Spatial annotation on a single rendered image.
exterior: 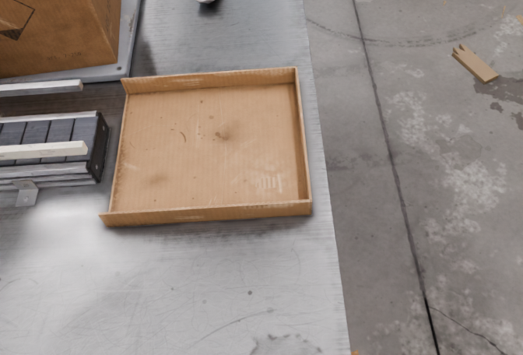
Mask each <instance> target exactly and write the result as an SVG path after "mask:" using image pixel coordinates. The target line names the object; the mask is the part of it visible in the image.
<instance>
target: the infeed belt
mask: <svg viewBox="0 0 523 355"><path fill-rule="evenodd" d="M98 122H99V116H95V117H83V118H61V119H52V120H51V119H50V120H38V121H28V122H27V121H16V122H5V123H4V124H3V123H0V146H15V145H27V144H39V143H51V142H74V141H84V143H85V144H86V146H87V148H88V150H87V154H86V155H75V156H53V157H41V158H29V159H17V160H0V167H14V166H26V165H38V164H50V163H73V162H85V161H87V163H88V161H91V159H92V155H93V147H94V143H95V138H96V134H97V126H98Z"/></svg>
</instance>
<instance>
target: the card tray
mask: <svg viewBox="0 0 523 355"><path fill-rule="evenodd" d="M121 83H122V85H123V87H124V89H125V92H126V94H127V95H126V100H125V109H124V115H123V120H122V125H121V134H120V140H119V145H118V154H117V160H116V165H115V171H114V180H113V185H112V190H111V200H110V205H109V210H108V212H106V213H98V216H99V218H101V220H102V221H103V222H104V224H105V226H106V227H126V226H139V225H152V224H165V223H189V222H202V221H214V220H239V219H251V218H265V217H277V216H302V215H311V211H312V196H311V183H310V175H309V168H308V161H307V147H306V140H305V133H304V120H303V112H302V105H301V98H300V84H299V77H298V70H297V66H288V67H277V68H265V69H244V70H233V71H222V72H200V73H188V74H177V75H166V76H145V77H134V78H123V79H121Z"/></svg>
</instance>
